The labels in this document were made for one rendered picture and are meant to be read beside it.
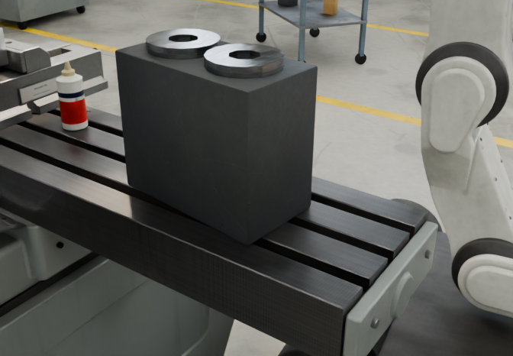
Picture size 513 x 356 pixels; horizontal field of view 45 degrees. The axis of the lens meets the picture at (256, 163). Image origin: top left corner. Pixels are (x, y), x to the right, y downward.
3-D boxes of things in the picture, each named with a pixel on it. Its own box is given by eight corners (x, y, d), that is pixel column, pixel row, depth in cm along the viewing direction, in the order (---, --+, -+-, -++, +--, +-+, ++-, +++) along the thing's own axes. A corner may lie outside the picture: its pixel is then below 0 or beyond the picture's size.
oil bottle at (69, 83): (76, 119, 104) (68, 55, 99) (93, 125, 102) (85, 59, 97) (57, 127, 101) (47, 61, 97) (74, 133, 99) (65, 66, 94)
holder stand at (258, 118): (192, 156, 92) (186, 21, 83) (311, 207, 79) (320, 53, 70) (126, 185, 84) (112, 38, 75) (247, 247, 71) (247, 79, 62)
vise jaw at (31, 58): (5, 54, 113) (1, 32, 112) (52, 66, 107) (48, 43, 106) (-24, 63, 109) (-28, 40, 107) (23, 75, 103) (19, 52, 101)
